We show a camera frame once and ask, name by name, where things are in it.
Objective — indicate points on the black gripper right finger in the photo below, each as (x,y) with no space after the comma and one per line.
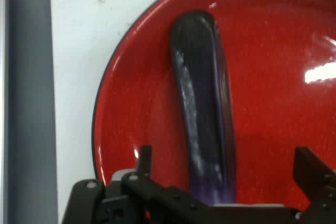
(312,171)

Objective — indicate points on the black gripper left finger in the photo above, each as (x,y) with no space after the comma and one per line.
(157,192)

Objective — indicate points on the dark purple eggplant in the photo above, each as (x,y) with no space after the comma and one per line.
(202,103)

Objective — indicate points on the red plate with dark rim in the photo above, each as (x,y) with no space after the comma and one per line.
(262,77)

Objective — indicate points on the long aluminium frame rail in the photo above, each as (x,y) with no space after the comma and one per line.
(29,98)

